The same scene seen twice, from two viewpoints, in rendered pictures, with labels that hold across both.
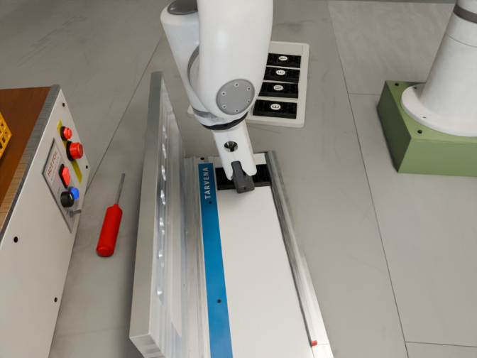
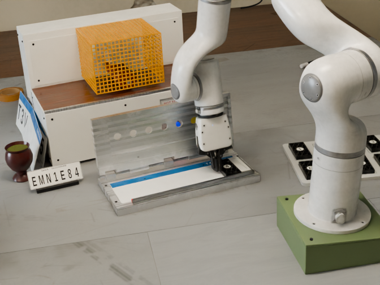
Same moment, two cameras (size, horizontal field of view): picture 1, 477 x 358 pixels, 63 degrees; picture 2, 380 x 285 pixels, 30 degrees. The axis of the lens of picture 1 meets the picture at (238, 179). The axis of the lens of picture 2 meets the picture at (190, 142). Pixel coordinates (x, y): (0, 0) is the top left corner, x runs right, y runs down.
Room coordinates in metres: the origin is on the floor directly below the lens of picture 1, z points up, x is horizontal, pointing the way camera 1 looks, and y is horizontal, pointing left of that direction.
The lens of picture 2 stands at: (-0.03, -1.82, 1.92)
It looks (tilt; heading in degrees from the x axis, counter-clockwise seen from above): 26 degrees down; 76
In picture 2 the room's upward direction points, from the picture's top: 3 degrees counter-clockwise
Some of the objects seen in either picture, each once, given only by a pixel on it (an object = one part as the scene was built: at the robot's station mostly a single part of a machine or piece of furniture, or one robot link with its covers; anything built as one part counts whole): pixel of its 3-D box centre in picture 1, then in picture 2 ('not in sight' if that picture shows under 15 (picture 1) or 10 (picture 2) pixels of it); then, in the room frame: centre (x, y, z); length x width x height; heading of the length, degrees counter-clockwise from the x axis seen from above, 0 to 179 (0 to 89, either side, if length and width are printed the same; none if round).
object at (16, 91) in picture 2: not in sight; (10, 94); (-0.09, 0.93, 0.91); 0.10 x 0.10 x 0.02
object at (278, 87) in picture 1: (277, 89); not in sight; (0.84, -0.10, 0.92); 0.10 x 0.05 x 0.01; 84
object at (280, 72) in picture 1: (280, 74); (361, 164); (0.91, -0.11, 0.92); 0.10 x 0.05 x 0.01; 79
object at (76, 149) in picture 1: (75, 150); not in sight; (0.50, 0.27, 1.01); 0.03 x 0.02 x 0.03; 7
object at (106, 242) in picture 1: (114, 209); not in sight; (0.45, 0.22, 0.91); 0.18 x 0.03 x 0.03; 2
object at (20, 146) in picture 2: not in sight; (20, 162); (-0.08, 0.20, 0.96); 0.09 x 0.09 x 0.11
